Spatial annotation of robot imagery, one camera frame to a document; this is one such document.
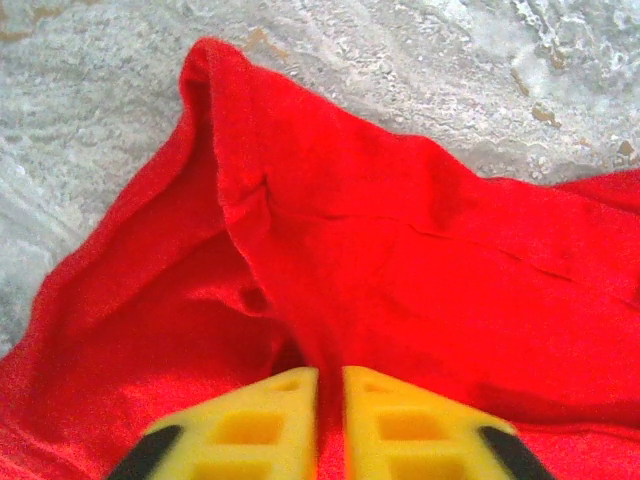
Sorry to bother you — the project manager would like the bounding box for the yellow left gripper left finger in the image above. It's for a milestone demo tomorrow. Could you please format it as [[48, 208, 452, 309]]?
[[107, 366, 320, 480]]

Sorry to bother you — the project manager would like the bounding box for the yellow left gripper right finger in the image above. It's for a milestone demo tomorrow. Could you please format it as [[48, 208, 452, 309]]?
[[342, 365, 555, 480]]

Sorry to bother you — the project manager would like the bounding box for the red t-shirt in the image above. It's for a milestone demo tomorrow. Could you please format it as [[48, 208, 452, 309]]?
[[0, 37, 640, 480]]

